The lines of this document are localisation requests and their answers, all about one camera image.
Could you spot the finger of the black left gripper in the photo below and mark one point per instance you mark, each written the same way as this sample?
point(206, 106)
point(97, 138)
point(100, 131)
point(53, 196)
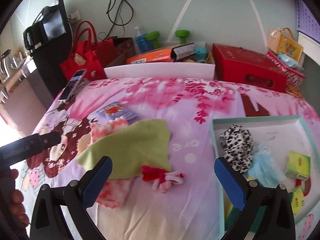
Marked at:
point(49, 140)

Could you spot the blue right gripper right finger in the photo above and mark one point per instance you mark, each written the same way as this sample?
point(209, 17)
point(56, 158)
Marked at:
point(240, 192)

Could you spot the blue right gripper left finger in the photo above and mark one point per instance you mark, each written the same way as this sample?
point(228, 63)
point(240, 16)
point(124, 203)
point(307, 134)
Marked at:
point(82, 194)

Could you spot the leopard print scrunchie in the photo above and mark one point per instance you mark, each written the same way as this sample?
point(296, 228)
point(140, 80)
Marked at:
point(237, 145)

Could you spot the small green tissue pack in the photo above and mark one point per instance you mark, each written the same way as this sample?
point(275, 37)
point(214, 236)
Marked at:
point(298, 166)

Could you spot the green yellow sponge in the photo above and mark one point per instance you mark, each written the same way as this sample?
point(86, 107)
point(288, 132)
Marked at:
point(231, 213)

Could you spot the person's left hand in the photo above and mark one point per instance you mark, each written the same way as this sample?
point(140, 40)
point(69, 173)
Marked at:
point(12, 207)

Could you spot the blue face mask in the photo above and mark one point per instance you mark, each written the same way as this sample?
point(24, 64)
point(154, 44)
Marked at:
point(264, 168)

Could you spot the pink floral bedsheet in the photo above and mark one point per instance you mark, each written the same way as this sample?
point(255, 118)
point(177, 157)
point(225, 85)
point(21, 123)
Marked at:
point(184, 203)

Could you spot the white tray with teal rim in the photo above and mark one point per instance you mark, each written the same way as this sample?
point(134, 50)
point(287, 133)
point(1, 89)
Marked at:
point(281, 135)

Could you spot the smartphone on stand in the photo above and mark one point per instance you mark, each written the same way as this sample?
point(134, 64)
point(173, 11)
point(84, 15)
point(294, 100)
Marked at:
point(75, 84)

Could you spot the red tape roll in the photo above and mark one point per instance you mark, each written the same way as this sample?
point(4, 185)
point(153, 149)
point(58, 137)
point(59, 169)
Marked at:
point(305, 184)

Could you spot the cartoon card packet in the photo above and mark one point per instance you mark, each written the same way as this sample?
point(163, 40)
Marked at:
point(114, 111)

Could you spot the green cloth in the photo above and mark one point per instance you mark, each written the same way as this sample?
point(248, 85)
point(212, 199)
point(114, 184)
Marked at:
point(145, 142)

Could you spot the silver kettle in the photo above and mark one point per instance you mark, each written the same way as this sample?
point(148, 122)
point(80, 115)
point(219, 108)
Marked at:
point(8, 65)

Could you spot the red felt handbag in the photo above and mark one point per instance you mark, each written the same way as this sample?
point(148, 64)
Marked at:
point(89, 54)

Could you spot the black monitor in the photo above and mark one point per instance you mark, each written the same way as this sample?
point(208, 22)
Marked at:
point(49, 24)

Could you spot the dark red paper bag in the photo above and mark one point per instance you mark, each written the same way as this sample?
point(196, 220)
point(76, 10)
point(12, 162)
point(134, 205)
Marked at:
point(122, 49)

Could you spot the red white patterned box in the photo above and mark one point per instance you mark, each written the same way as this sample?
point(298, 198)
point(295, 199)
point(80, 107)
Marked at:
point(294, 78)

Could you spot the large red gift box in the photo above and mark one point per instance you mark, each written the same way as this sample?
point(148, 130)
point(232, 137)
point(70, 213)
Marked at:
point(239, 65)

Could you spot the blue water bottle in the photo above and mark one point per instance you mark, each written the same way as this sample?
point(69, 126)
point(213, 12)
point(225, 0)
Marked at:
point(143, 44)

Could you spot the wet wipes pack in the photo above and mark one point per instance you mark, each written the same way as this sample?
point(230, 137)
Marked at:
point(290, 62)

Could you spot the orange cardboard box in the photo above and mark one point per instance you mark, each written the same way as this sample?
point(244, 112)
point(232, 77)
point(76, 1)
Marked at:
point(165, 54)

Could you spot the teal toy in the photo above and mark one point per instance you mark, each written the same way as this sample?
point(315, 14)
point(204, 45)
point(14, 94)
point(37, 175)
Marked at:
point(201, 54)

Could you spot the yellow children gift box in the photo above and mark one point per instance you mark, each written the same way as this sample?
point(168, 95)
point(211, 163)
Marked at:
point(282, 41)

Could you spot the white desk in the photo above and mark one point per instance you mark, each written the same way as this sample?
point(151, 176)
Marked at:
point(311, 47)

